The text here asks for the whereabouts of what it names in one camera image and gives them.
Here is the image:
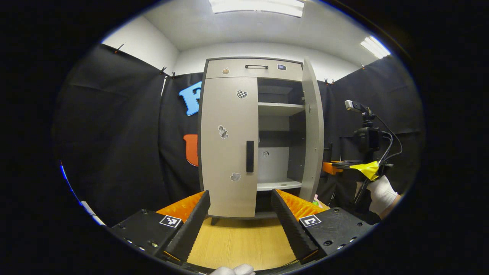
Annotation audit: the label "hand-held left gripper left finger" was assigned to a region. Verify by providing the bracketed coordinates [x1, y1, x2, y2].
[109, 190, 211, 266]

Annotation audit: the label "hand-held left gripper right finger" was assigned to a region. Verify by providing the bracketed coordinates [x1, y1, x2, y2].
[270, 188, 377, 265]

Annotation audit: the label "grey cabinet door square stickers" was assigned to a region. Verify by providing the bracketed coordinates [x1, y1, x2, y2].
[299, 57, 325, 203]

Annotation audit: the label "grey double-door shoe cabinet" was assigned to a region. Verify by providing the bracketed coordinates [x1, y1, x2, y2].
[198, 57, 325, 226]

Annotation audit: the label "grey cabinet door checkered sticker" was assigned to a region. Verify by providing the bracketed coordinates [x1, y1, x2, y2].
[200, 76, 259, 219]

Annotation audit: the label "grey cabinet drawer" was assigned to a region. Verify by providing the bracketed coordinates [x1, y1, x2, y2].
[206, 58, 304, 81]

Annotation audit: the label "small ceiling light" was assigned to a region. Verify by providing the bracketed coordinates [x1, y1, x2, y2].
[360, 36, 391, 58]

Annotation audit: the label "black backdrop cloth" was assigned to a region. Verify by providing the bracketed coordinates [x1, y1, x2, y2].
[52, 43, 424, 230]

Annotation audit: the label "long ceiling light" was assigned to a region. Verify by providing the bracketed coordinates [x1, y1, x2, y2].
[208, 0, 305, 18]

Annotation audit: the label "black camera cable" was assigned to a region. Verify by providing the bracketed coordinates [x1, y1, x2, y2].
[374, 115, 403, 167]

